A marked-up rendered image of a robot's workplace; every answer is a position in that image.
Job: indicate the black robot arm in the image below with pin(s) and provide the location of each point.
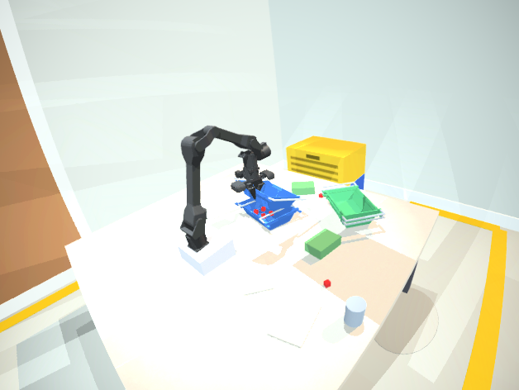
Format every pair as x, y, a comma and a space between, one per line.
193, 150

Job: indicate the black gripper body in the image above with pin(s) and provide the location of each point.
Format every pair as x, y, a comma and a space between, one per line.
251, 175

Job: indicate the green block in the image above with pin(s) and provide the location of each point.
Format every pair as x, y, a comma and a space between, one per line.
322, 243
303, 188

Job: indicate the pale blue cylinder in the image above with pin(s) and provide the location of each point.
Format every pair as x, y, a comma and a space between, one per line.
354, 311

